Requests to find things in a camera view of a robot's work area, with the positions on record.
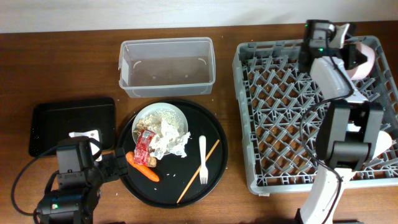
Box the pink bowl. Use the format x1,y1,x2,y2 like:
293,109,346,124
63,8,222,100
347,42,376,80

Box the red snack wrapper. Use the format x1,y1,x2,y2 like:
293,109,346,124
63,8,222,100
134,130,155,166

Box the orange carrot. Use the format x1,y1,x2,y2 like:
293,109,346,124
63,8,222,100
126,151,160,182

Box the brown walnut cookie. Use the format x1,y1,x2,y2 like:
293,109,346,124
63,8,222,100
146,157,157,167

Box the white napkin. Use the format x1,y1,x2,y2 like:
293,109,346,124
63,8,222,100
149,119,190,160

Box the rice and food scraps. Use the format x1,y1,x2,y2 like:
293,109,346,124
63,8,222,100
132,110,183,136

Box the grey plate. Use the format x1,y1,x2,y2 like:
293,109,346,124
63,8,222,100
132,103,190,160

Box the white plastic fork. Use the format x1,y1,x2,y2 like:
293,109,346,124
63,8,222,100
199,135,208,184

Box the white cup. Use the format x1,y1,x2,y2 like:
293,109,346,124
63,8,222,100
373,131,392,159

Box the wooden chopstick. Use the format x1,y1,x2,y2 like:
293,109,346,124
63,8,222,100
177,139,220,204

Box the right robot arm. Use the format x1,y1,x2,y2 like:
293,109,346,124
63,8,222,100
295,19,392,223

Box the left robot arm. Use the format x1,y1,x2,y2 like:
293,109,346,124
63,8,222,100
34,136,127,223

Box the grey dishwasher rack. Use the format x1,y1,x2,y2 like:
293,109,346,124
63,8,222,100
233,36,397,196

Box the black round tray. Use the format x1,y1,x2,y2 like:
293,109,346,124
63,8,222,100
121,100,228,208

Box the black rectangular tray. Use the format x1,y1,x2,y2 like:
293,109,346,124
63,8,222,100
29,97,116,157

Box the clear plastic bin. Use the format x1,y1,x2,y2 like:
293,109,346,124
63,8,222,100
118,37,216,98

